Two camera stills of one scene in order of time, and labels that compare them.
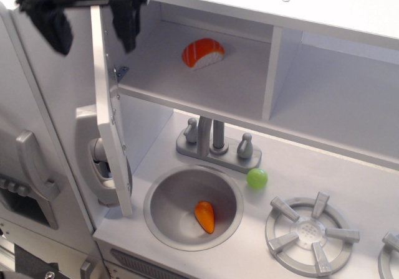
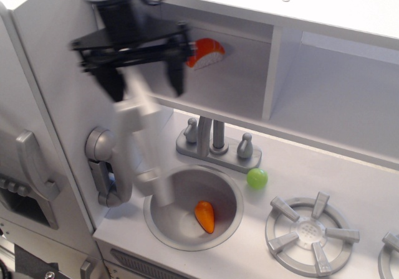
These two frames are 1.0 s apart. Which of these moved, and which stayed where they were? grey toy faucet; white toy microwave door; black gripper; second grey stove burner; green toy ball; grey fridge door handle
Moved: black gripper; white toy microwave door
Stayed: green toy ball; grey fridge door handle; grey toy faucet; second grey stove burner
